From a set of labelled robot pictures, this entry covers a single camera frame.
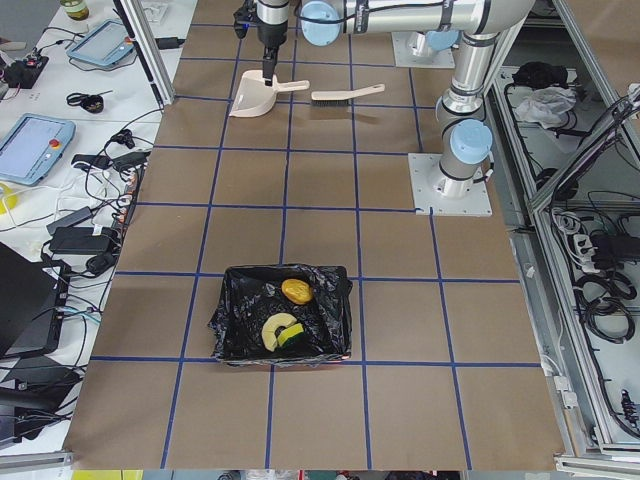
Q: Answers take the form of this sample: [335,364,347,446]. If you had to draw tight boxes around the upper teach pendant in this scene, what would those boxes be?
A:
[67,19,134,68]

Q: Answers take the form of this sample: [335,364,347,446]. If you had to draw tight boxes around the yellow sponge piece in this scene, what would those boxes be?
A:
[276,323,305,348]

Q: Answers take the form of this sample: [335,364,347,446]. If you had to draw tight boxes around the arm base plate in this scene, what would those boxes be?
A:
[392,30,459,69]
[408,153,493,217]

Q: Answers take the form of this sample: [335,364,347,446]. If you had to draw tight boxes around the aluminium frame post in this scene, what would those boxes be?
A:
[113,0,175,109]

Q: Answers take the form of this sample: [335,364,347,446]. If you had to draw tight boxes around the beige hand brush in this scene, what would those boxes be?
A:
[311,84,386,107]

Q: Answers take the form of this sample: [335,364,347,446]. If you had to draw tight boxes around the black power adapter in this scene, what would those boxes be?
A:
[49,227,120,255]

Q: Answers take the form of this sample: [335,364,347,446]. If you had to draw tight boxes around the black handled scissors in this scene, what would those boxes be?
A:
[66,90,111,106]

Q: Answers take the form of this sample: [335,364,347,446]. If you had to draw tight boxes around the black laptop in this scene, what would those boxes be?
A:
[1,244,61,359]

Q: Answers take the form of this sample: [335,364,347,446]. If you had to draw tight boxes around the teach pendant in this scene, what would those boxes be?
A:
[67,19,134,68]
[1,113,76,186]

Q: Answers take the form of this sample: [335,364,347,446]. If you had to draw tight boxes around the beige plastic dustpan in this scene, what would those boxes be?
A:
[229,70,310,118]

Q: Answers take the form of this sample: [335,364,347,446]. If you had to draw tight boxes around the black tape roll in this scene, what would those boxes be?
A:
[82,98,104,114]

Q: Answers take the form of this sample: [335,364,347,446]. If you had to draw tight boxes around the white crumpled cloth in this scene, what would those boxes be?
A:
[514,86,577,129]

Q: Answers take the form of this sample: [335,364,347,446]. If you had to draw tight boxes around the lower teach pendant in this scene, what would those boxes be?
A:
[1,113,76,186]

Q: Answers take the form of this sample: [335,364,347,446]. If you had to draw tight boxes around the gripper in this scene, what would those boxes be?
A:
[233,0,289,85]

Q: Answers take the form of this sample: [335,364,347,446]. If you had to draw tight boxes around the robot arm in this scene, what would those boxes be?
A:
[295,0,534,199]
[233,0,289,86]

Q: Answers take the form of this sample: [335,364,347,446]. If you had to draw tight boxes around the black lined bin left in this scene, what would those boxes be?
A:
[209,264,352,365]

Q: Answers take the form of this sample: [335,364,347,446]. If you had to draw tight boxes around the orange peel trash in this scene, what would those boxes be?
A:
[281,278,314,305]

